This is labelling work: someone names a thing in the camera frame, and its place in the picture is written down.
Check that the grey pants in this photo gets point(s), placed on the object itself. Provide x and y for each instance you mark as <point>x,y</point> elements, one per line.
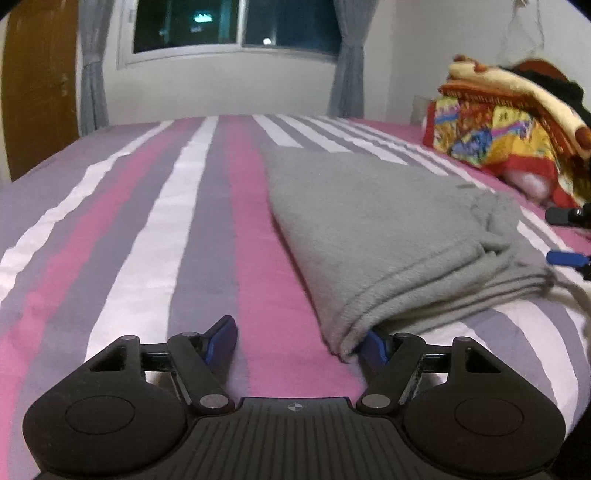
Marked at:
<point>392,230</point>

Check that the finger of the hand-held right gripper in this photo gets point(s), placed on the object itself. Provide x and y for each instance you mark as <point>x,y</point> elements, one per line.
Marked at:
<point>565,215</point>
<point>564,258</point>

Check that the colourful patterned blanket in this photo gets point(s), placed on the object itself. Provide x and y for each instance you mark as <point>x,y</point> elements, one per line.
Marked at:
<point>489,134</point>

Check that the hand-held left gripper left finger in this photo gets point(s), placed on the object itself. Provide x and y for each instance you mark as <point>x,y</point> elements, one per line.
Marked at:
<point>222,336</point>

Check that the grey curtain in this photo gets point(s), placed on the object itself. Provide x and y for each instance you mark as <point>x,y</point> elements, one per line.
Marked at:
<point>348,60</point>
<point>94,69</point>

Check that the red wooden headboard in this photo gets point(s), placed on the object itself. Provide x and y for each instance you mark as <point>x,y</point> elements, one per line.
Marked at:
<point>538,67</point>

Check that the sliding glass window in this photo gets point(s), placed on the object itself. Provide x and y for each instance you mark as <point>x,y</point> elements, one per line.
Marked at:
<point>231,23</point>

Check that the black garment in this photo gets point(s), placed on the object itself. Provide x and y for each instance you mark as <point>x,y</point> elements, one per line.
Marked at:
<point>561,87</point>

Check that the brown wooden door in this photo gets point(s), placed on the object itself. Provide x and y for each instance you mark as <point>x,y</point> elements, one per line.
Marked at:
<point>39,83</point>

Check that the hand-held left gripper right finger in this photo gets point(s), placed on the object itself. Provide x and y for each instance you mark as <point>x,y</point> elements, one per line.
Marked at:
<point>376,347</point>

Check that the bed with striped sheet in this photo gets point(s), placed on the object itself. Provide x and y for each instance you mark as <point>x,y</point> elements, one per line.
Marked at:
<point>138,230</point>

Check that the pale pink pillow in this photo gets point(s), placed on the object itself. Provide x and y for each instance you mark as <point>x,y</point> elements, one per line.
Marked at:
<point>526,184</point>

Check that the yellow printed blanket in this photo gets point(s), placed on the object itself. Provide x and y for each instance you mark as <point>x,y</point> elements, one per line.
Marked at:
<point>521,92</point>

